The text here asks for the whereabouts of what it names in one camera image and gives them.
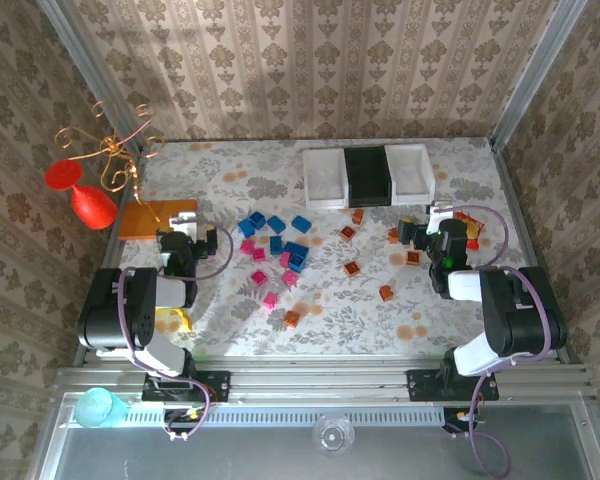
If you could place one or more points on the white plastic bin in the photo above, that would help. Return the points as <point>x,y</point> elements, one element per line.
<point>410,175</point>
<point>322,177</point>

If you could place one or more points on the wide blue lego brick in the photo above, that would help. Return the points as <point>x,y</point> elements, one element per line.
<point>296,248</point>

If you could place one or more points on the black plastic bin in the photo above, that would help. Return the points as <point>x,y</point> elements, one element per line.
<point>367,175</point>

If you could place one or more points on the red goblet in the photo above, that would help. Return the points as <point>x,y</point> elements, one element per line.
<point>95,207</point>

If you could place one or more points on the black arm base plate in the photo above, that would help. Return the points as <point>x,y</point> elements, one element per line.
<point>215,385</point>
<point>422,385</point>

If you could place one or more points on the orange wooden board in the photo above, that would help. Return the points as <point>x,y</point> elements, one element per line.
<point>140,220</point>

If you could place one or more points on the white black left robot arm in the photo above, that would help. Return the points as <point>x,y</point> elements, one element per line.
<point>112,310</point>

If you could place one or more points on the long aluminium base rail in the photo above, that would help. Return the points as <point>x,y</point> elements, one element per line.
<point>320,385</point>

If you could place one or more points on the red snack packet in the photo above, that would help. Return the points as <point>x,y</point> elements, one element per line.
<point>472,245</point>

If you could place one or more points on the orange lego brick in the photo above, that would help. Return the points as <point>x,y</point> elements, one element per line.
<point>358,216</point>
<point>351,269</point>
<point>393,236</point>
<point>412,257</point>
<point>386,293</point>
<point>348,233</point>
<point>292,318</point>

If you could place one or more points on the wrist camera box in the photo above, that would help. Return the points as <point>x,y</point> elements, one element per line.
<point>185,221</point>
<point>437,215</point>

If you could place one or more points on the yellow banana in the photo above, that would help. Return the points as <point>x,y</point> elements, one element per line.
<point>186,320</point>

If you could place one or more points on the pink lego brick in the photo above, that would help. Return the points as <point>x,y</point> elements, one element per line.
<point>258,254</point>
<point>258,276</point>
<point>247,246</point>
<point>270,299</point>
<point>289,278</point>
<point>285,259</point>

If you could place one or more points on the aluminium frame post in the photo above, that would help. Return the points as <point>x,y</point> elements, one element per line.
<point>535,75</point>
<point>94,75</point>

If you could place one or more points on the grey metal shelf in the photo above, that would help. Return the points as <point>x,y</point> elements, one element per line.
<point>205,455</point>

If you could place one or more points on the teal cup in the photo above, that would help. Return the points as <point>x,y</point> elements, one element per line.
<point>97,407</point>

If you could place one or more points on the aluminium table side rail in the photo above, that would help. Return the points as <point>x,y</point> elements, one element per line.
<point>109,250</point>
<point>512,200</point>

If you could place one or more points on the clear glass cup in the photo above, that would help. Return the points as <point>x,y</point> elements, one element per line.
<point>333,435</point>

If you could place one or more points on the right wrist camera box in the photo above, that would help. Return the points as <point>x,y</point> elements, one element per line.
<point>437,215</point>

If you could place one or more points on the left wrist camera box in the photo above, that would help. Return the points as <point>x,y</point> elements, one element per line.
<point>185,221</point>

